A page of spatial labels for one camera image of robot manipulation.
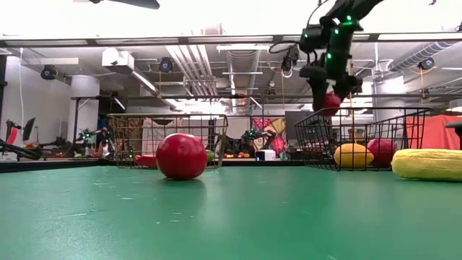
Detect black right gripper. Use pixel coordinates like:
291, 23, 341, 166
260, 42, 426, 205
298, 64, 364, 112

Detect small red fruit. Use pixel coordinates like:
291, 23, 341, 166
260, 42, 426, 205
322, 92, 342, 117

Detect yellow lemon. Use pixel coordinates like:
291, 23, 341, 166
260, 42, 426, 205
333, 142, 375, 169

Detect red apple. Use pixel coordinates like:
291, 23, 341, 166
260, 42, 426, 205
366, 138, 398, 169

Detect yellow corn cob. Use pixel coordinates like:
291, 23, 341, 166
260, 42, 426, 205
391, 148, 462, 183

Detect round red tomato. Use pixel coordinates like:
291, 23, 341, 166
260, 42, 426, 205
155, 132, 209, 181

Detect white column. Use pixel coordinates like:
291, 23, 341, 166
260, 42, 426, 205
372, 75, 406, 122
69, 74, 101, 145

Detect small white box device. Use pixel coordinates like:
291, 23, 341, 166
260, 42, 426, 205
255, 149, 277, 162

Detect orange red cloth partition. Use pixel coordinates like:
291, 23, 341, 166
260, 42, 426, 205
404, 114, 462, 150

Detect red bell pepper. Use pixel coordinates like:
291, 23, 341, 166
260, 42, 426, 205
134, 154, 158, 168

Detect white ceiling air unit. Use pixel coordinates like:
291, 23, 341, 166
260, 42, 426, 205
101, 48, 135, 74

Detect black monitor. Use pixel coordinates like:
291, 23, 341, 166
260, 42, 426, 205
22, 116, 37, 142

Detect black wire basket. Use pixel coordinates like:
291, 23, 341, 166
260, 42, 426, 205
294, 106, 432, 173

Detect colourful wall tapestry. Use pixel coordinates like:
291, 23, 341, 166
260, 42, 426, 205
251, 117, 288, 156

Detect black right camera cable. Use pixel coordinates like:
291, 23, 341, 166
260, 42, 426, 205
269, 40, 302, 55

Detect black overhead frame beam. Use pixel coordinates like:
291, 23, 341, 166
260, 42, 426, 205
0, 31, 462, 48

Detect silver flexible air duct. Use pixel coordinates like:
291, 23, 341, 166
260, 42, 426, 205
388, 40, 461, 72

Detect silver ribbed ceiling duct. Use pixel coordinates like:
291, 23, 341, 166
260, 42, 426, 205
225, 48, 261, 113

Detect bronze wire basket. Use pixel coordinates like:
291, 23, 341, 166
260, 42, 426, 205
107, 113, 229, 170

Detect thick black cable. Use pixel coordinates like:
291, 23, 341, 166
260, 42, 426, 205
0, 139, 41, 161

